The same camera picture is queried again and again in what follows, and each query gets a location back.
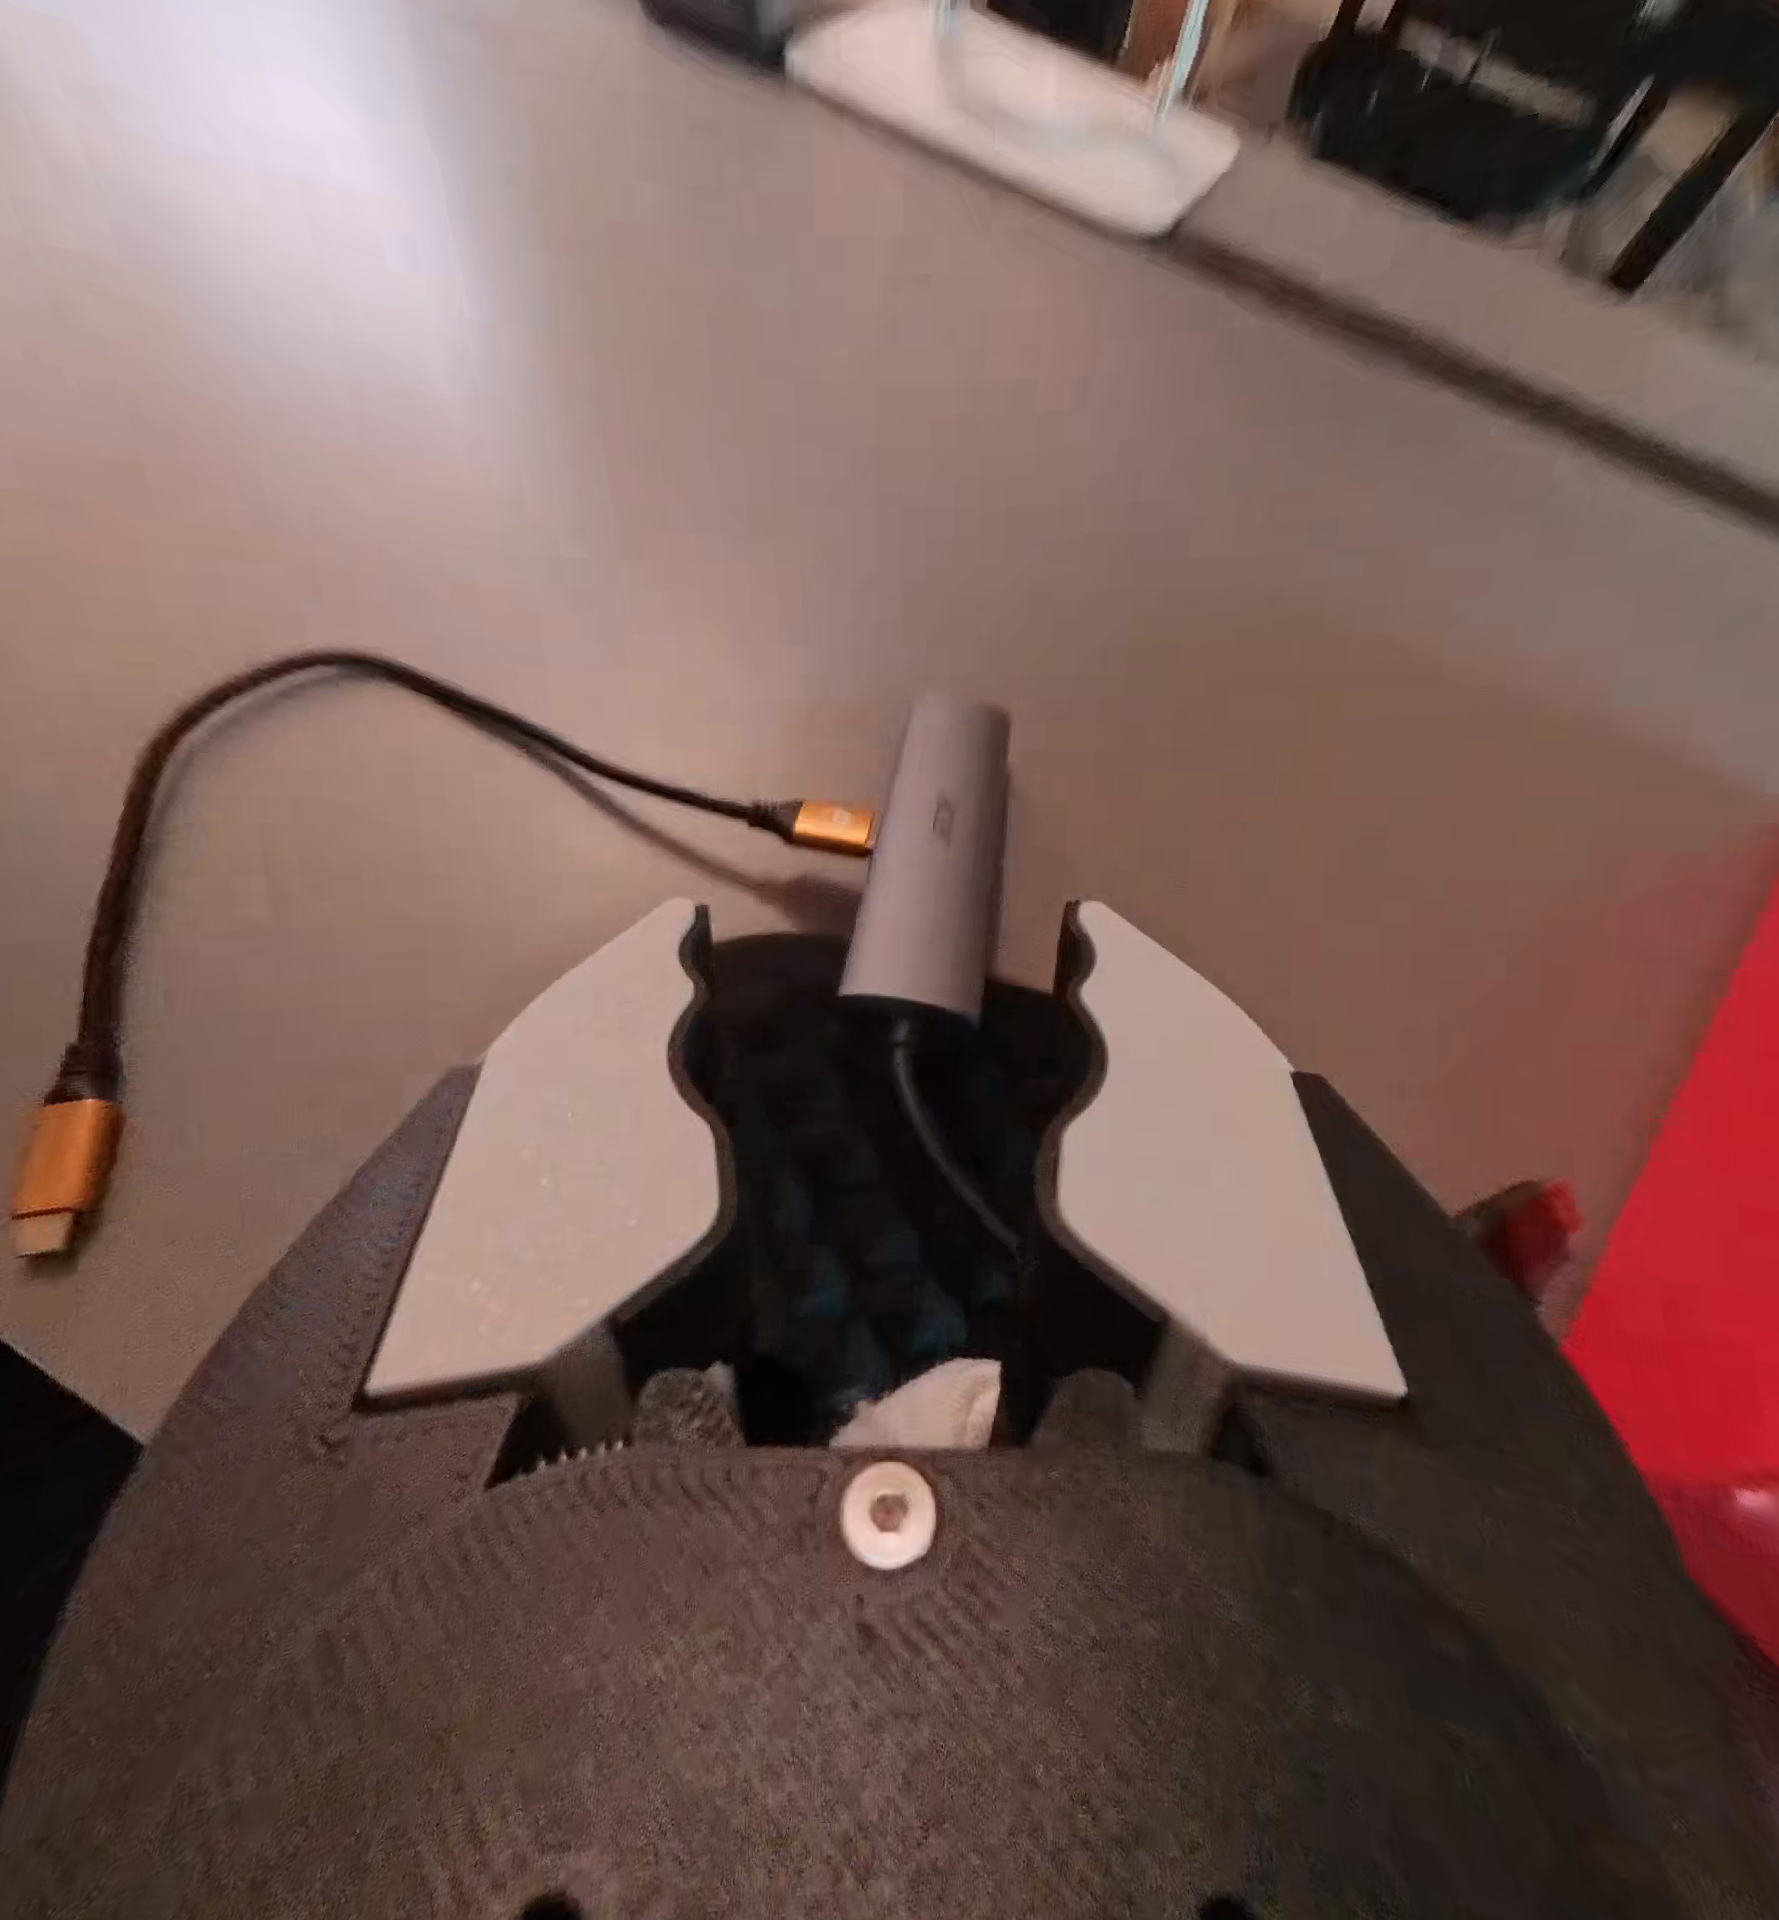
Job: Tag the person's right hand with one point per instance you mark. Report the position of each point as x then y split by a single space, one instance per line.
927 1401

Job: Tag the black power adapter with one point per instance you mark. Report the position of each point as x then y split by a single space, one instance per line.
707 23

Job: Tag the instruction sheet on stand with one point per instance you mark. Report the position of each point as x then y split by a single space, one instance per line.
1040 114

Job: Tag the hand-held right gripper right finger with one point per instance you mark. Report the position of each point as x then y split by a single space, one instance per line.
1220 1187

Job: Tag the black hex-patterned pouch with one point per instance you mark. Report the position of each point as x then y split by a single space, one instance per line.
830 1201

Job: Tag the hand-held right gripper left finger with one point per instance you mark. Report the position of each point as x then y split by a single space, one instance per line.
558 1171

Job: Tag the red plastic bin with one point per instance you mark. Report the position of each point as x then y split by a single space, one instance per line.
1731 1201

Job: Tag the grey usb hub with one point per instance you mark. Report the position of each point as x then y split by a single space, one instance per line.
927 854

